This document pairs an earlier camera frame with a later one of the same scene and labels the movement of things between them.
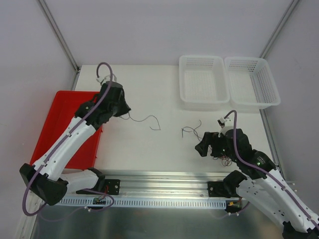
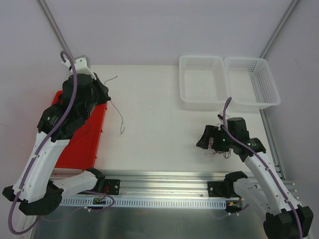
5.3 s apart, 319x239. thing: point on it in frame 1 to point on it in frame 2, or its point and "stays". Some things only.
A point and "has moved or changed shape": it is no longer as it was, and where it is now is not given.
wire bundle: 225,161 has moved or changed shape
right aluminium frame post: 278,29 stays
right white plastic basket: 251,84 stays
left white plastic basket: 204,85 stays
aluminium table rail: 165,184 stays
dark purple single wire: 140,120 to 121,127
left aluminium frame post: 61,39 stays
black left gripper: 123,107 to 100,87
